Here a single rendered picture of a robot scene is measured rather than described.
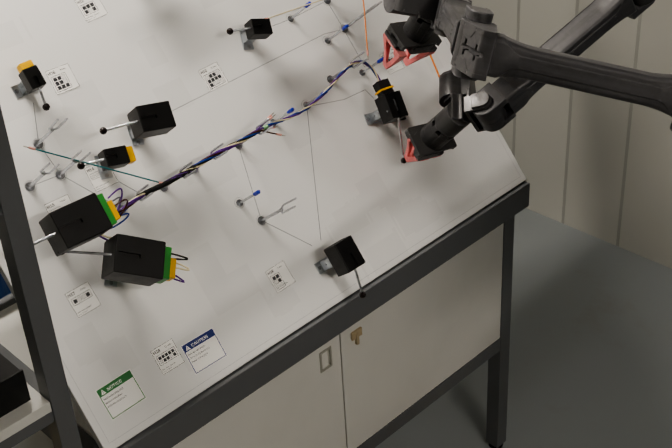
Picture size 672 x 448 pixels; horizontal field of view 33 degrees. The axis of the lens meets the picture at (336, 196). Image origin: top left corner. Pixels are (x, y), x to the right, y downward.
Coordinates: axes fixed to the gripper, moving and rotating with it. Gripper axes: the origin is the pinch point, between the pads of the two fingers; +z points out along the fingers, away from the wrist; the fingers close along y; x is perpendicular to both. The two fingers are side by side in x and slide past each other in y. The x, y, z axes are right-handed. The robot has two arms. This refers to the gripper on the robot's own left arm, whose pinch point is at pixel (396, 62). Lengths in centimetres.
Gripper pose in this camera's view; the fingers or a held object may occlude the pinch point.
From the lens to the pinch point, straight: 237.1
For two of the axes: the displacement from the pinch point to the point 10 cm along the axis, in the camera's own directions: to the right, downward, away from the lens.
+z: -3.9, 5.8, 7.2
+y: -8.0, 1.8, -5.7
